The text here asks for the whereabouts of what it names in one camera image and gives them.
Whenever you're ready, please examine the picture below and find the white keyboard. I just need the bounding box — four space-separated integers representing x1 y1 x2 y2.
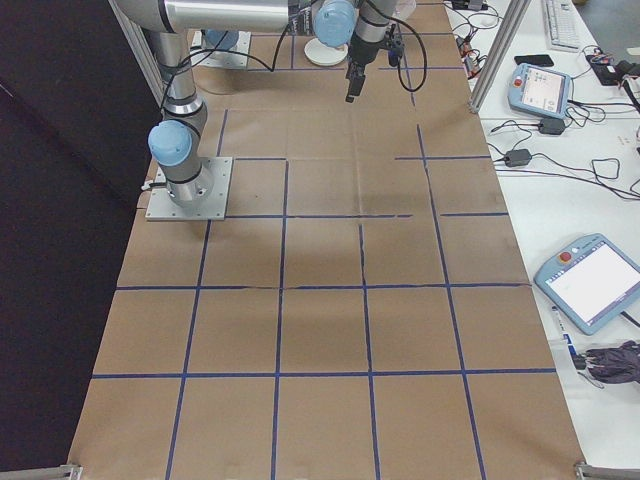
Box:
543 0 584 51

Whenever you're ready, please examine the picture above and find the light blue teach pendant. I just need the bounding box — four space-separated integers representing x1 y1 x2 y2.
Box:
507 62 573 120
533 233 640 336

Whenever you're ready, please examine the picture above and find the black frame cover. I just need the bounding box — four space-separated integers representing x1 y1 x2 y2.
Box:
0 0 166 474

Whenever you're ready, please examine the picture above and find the black printed velcro strap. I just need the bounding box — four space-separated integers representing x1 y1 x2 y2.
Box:
288 0 317 37

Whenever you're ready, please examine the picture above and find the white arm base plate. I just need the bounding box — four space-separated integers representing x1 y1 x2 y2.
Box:
199 30 251 69
144 155 235 222

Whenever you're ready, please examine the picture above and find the aluminium upright post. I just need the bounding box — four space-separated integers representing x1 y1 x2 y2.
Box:
469 0 531 115
107 0 167 109

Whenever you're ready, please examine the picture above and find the white round plate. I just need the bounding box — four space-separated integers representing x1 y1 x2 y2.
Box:
304 37 349 66

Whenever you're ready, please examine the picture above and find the aluminium profile bar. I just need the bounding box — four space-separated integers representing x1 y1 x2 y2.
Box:
0 463 82 480
573 462 640 480

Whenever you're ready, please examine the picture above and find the black smartphone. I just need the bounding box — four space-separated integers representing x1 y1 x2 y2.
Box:
514 53 555 69

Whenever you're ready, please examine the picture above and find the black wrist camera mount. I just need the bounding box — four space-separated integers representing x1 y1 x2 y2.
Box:
384 24 405 69

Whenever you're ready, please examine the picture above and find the black power strip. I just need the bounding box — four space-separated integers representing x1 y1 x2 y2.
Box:
597 58 634 87

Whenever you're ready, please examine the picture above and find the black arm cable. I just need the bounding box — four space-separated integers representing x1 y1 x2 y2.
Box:
159 0 430 109

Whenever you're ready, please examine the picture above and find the black fabric bundle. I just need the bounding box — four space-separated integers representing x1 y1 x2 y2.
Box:
574 339 640 386

